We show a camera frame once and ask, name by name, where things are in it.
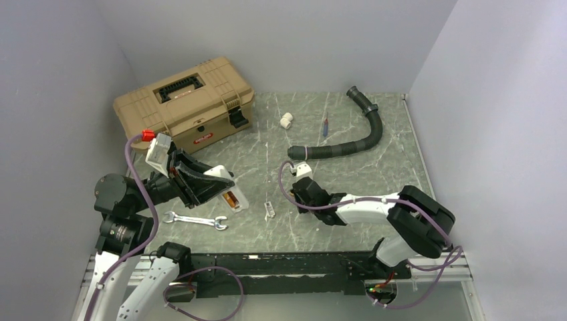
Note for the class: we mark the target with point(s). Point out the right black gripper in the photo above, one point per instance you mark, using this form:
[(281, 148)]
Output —
[(297, 197)]

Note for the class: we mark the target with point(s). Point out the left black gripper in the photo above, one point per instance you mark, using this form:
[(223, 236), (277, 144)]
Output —
[(193, 188)]

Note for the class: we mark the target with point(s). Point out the white remote control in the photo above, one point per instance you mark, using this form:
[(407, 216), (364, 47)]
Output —
[(221, 172)]

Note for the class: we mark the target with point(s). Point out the orange battery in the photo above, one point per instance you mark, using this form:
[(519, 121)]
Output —
[(231, 200)]

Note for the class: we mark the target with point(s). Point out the tan plastic toolbox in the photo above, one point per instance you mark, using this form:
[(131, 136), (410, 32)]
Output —
[(196, 107)]

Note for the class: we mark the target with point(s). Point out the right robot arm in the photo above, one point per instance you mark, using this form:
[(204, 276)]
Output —
[(422, 224)]

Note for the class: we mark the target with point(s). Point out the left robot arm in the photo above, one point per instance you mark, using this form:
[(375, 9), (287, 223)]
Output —
[(130, 222)]

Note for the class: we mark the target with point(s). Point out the silver open-end wrench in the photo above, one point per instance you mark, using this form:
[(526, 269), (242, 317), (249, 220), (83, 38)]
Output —
[(217, 223)]

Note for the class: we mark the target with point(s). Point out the white pipe fitting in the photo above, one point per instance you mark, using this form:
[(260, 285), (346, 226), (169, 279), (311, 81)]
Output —
[(286, 121)]

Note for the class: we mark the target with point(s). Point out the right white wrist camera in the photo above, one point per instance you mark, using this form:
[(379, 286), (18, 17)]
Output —
[(301, 170)]

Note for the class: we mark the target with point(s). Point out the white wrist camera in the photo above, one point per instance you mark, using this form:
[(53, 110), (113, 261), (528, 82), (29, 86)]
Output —
[(301, 170), (158, 153)]

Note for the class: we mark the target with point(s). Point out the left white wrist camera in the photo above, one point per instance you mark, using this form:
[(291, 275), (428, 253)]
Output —
[(158, 153)]

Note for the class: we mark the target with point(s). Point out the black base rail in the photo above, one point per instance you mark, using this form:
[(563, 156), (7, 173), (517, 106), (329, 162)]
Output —
[(214, 281)]

